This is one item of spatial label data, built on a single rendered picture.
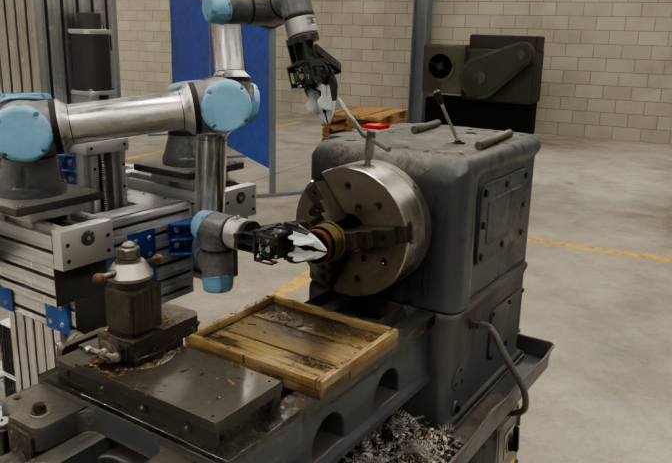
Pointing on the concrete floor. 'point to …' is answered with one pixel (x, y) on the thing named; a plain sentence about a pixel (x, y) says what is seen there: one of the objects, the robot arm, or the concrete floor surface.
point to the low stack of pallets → (362, 119)
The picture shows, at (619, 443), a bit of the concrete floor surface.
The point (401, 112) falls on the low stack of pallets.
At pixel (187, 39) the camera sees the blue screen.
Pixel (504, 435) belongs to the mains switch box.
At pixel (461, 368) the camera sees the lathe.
